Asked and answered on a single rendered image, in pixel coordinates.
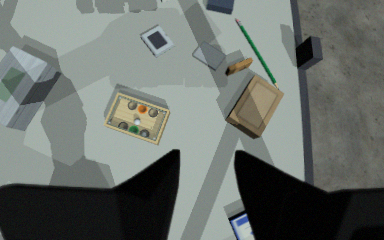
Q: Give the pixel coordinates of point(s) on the green pencil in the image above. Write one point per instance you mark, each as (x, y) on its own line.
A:
(257, 53)

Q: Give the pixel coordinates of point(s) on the brown wooden box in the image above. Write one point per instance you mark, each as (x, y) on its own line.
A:
(255, 107)

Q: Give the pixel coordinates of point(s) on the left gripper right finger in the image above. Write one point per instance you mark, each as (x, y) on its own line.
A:
(281, 207)

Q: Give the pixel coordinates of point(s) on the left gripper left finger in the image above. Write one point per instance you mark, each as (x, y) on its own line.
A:
(143, 212)

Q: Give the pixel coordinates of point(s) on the wooden ball-in-hole puzzle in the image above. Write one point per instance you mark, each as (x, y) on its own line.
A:
(132, 115)

